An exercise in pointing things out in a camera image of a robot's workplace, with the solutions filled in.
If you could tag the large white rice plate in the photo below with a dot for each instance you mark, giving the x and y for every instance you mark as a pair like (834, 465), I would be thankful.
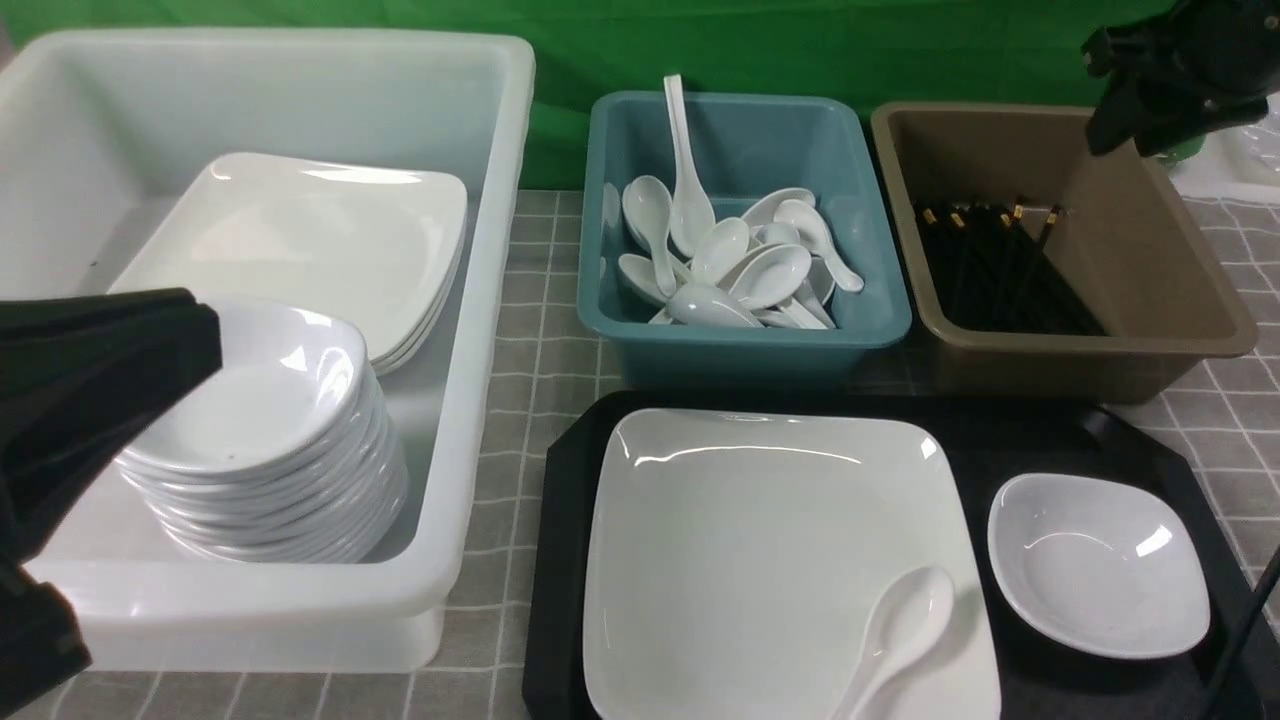
(734, 558)

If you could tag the small white bowl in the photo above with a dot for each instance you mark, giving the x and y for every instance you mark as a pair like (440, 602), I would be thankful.
(287, 376)
(1104, 568)

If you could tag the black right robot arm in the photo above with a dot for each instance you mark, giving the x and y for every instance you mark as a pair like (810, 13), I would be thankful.
(1199, 67)

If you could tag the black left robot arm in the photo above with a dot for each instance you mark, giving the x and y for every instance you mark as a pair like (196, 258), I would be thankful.
(81, 378)

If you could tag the middle white square plate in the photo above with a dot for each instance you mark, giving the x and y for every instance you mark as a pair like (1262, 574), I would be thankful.
(425, 335)

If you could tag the top white square plate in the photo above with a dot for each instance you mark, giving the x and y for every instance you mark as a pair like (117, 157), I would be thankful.
(376, 247)

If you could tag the upright white soup spoon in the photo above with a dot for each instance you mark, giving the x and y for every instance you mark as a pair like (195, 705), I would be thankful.
(692, 213)

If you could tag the pile of white soup spoons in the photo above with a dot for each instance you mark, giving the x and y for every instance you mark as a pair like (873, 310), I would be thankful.
(775, 265)

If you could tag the teal plastic bin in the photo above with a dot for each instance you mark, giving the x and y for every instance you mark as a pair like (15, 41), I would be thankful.
(744, 146)

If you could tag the black chopsticks with gold tips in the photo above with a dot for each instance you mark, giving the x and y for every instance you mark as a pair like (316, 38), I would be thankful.
(991, 274)

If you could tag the stack of small white bowls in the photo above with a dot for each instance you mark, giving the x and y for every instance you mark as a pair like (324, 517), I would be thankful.
(331, 502)

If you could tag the black serving tray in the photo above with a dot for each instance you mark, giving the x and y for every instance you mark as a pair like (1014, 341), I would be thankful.
(988, 440)

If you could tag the green backdrop cloth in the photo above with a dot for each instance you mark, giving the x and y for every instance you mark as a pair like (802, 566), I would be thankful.
(861, 53)

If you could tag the brown plastic bin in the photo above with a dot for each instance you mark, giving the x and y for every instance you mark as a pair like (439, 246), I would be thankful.
(1126, 244)

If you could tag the grey checkered tablecloth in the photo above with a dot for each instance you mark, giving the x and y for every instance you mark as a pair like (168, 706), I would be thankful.
(1221, 416)

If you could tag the large white plastic bin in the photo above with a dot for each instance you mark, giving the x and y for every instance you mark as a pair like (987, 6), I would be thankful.
(102, 129)

